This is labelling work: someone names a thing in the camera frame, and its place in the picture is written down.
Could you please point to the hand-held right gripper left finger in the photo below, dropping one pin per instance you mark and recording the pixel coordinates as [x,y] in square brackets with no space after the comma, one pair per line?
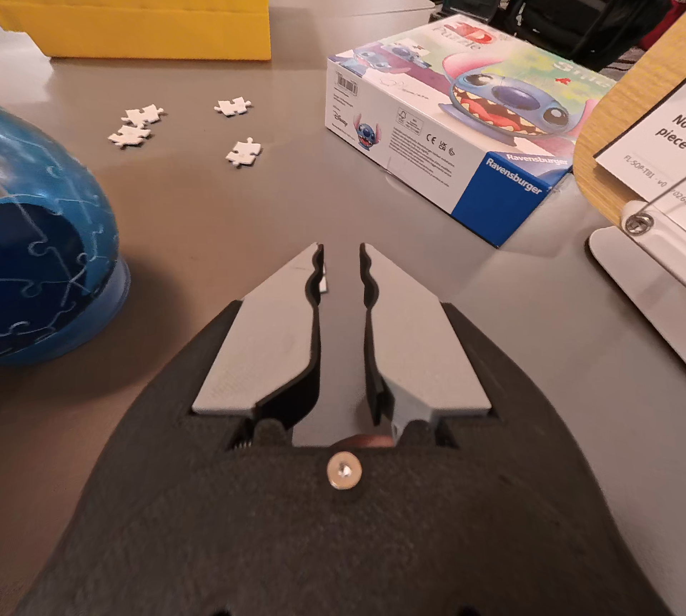
[262,348]

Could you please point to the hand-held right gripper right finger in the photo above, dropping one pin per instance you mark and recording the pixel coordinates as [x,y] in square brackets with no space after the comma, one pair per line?
[423,353]

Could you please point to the white puzzle piece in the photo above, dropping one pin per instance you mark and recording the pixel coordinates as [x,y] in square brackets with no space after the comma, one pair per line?
[128,135]
[323,278]
[244,151]
[142,115]
[233,106]

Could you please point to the blue puzzle ball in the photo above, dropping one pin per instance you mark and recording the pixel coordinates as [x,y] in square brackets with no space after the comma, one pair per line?
[48,252]

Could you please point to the printed cardboard puzzle box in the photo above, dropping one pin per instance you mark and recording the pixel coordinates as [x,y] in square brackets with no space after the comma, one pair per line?
[482,107]

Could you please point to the white document stand base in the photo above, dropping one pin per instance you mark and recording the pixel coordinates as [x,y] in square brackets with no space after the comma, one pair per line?
[632,273]

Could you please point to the instruction sheet on stand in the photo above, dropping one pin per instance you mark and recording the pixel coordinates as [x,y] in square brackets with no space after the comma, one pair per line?
[616,134]

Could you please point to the printed instruction sheet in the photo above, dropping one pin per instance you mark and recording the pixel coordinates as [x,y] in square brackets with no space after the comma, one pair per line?
[659,155]

